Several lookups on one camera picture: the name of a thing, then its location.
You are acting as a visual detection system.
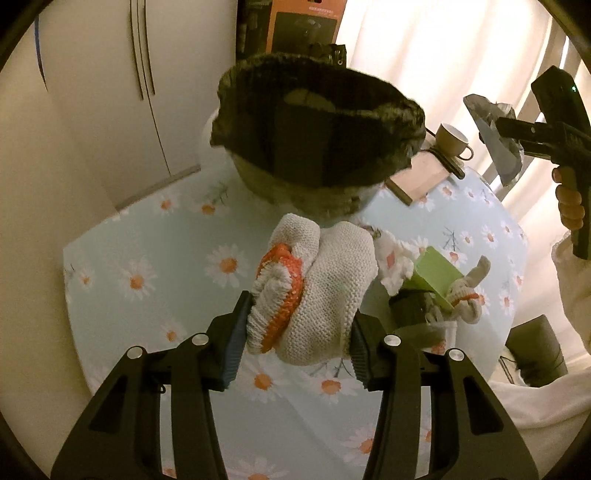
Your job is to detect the silvery plastic wrapper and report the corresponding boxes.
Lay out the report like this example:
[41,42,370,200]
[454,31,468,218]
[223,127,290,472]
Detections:
[463,93,525,185]

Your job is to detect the green paper box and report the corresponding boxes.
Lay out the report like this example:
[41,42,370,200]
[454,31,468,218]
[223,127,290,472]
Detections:
[413,246,464,311]

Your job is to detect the dark green long bag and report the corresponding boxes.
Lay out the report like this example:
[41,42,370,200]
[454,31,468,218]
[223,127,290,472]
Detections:
[235,0,271,63]

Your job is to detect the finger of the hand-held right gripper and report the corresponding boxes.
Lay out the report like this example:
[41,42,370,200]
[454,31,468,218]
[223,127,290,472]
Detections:
[522,139,561,160]
[496,117,560,141]

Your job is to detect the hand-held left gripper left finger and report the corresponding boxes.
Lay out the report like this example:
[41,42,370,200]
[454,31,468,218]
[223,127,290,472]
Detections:
[50,291,254,480]

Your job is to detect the orange cardboard box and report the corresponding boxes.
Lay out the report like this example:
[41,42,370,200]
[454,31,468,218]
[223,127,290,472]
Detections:
[265,0,342,54]

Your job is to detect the black trash bag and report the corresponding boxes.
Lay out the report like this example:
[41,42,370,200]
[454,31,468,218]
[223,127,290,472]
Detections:
[210,52,428,190]

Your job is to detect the daisy print tablecloth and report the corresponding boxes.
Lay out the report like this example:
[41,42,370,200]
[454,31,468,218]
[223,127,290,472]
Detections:
[62,166,529,480]

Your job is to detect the dark wardrobe door handle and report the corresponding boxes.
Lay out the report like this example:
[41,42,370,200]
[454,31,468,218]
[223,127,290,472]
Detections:
[139,0,156,95]
[129,0,144,100]

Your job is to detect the wooden cutting board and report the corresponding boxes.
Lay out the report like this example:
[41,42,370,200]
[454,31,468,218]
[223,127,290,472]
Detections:
[385,148,465,205]

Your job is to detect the black padded seat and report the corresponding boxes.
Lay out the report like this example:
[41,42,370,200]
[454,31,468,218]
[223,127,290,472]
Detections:
[505,315,568,386]

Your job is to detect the white wardrobe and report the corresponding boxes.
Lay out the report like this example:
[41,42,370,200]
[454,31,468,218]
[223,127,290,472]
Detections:
[28,0,238,208]

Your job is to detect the white curtain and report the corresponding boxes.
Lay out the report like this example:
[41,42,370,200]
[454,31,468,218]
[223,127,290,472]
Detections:
[335,0,591,222]

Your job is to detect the person's white clothing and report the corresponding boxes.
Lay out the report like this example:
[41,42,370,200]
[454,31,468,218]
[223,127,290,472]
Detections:
[487,353,591,467]

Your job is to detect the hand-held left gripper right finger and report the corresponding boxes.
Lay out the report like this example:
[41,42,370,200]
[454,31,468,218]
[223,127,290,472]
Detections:
[348,309,541,480]

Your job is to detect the dark round container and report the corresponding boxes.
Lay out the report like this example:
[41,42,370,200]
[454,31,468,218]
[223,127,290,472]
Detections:
[389,292,439,330]

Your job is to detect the dark pouch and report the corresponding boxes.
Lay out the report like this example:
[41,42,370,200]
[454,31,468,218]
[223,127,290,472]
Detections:
[308,42,348,66]

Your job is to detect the person's right hand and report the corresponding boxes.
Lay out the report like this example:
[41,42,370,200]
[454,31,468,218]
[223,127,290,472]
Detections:
[553,167,585,232]

